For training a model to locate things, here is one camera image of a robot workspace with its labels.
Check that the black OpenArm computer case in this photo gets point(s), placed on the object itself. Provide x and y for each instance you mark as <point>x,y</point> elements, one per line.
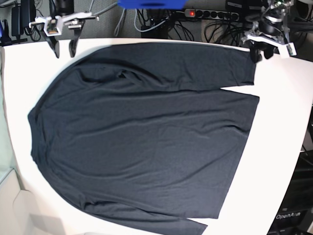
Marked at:
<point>295,215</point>

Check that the white power strip red switch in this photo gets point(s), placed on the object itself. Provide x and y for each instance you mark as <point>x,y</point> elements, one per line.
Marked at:
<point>211,15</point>

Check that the dark navy long-sleeve shirt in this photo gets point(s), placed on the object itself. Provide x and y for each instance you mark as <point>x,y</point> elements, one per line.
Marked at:
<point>147,135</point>

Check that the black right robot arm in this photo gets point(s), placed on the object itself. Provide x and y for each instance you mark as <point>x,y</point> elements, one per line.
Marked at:
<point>62,14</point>

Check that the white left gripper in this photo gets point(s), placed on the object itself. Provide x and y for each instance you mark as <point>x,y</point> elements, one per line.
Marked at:
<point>267,38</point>

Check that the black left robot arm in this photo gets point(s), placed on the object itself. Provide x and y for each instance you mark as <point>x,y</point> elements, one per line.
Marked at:
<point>275,13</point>

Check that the blue box on shelf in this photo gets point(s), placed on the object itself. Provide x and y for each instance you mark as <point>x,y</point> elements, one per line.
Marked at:
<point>152,4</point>

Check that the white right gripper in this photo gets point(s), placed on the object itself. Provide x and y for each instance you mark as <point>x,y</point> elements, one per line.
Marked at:
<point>54,27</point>

